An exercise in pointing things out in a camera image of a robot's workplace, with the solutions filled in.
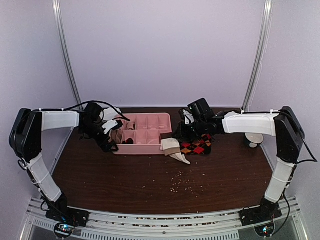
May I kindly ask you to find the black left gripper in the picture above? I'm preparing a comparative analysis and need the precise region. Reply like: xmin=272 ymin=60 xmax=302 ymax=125
xmin=79 ymin=122 xmax=117 ymax=153

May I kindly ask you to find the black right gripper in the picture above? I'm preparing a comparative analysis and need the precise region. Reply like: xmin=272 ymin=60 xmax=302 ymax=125
xmin=172 ymin=118 xmax=207 ymax=142

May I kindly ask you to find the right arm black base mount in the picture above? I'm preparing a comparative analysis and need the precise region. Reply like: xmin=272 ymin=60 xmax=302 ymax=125
xmin=238 ymin=197 xmax=282 ymax=226

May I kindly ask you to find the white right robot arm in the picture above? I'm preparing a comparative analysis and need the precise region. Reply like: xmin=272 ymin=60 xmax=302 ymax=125
xmin=173 ymin=98 xmax=305 ymax=221

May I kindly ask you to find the pink divided organizer tray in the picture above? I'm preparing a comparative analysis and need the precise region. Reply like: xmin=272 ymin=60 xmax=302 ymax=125
xmin=110 ymin=112 xmax=172 ymax=155

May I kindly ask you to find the left aluminium frame post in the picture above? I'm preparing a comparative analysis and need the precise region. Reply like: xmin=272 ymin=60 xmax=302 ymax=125
xmin=52 ymin=0 xmax=82 ymax=104

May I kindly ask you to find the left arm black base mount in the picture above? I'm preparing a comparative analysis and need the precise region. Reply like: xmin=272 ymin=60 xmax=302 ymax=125
xmin=44 ymin=193 xmax=90 ymax=227

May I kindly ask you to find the white scalloped ceramic bowl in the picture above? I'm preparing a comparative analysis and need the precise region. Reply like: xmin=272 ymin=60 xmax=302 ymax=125
xmin=100 ymin=107 xmax=122 ymax=122

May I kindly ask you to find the white dark blue cup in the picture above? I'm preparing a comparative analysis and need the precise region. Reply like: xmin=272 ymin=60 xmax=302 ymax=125
xmin=244 ymin=133 xmax=264 ymax=149

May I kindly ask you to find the black red argyle sock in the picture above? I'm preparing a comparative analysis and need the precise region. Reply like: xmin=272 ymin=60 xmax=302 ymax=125
xmin=180 ymin=134 xmax=213 ymax=156

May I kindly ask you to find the black sock in tray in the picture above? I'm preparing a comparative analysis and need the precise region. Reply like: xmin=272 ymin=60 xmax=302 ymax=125
xmin=122 ymin=137 xmax=135 ymax=145

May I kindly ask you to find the beige brown striped sock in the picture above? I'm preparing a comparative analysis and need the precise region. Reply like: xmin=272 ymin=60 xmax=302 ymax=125
xmin=160 ymin=138 xmax=191 ymax=165

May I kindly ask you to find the front aluminium rail base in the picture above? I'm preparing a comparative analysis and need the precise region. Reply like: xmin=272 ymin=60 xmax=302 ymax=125
xmin=23 ymin=196 xmax=305 ymax=240

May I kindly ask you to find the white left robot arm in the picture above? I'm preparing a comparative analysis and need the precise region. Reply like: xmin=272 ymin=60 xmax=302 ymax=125
xmin=9 ymin=101 xmax=128 ymax=203

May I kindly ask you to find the right aluminium frame post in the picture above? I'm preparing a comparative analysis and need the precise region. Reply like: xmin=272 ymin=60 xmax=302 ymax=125
xmin=242 ymin=0 xmax=274 ymax=111

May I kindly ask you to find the aluminium frame post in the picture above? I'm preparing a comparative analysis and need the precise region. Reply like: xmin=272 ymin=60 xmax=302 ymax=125
xmin=242 ymin=0 xmax=274 ymax=111
xmin=52 ymin=0 xmax=82 ymax=104

